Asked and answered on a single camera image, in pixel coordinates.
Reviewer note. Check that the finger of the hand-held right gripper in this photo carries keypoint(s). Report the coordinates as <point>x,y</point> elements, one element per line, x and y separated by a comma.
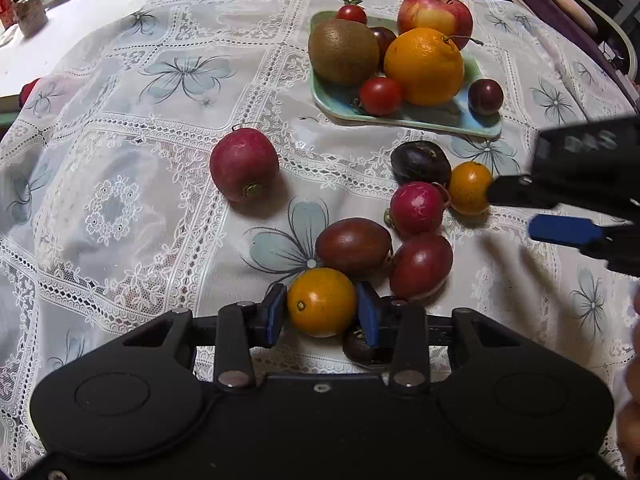
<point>512,192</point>
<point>562,230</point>

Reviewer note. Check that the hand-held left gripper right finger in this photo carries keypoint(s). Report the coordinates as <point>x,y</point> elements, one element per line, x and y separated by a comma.
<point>367,319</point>

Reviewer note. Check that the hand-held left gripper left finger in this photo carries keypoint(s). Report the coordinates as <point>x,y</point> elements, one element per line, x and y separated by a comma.
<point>274,316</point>

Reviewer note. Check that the small orange citrus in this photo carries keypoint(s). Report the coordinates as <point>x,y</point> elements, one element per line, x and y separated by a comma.
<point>321,302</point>
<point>470,187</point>

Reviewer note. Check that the red oval fruit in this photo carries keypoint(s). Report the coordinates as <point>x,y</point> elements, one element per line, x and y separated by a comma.
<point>421,272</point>

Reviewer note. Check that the dark purple tomato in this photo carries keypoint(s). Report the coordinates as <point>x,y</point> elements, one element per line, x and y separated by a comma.
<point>353,246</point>

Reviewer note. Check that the small pink radish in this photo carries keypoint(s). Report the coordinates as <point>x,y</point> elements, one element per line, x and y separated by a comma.
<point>416,208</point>

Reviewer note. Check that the light green square plate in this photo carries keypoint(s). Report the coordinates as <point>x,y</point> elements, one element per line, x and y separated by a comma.
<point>450,117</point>

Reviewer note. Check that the small dark plum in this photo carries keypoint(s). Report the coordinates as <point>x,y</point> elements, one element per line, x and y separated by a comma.
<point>485,96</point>
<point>384,37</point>

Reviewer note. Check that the red cherry tomato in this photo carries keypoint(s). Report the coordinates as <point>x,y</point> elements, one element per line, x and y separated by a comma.
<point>351,12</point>
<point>381,95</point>

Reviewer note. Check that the wooden chair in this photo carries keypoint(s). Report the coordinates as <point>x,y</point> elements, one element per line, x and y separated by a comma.
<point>575,7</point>

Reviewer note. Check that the large orange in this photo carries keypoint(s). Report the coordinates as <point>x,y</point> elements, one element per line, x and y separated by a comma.
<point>425,66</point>

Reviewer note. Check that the large red radish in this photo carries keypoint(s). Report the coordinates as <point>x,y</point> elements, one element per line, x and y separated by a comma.
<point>244,164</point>

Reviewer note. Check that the red apple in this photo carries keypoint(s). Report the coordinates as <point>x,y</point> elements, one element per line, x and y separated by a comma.
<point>436,10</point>

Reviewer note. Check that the brown kiwi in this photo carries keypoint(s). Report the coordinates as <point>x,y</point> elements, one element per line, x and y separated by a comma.
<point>343,51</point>

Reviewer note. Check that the small red object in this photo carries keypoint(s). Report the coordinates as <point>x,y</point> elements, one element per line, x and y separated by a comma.
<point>29,91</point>

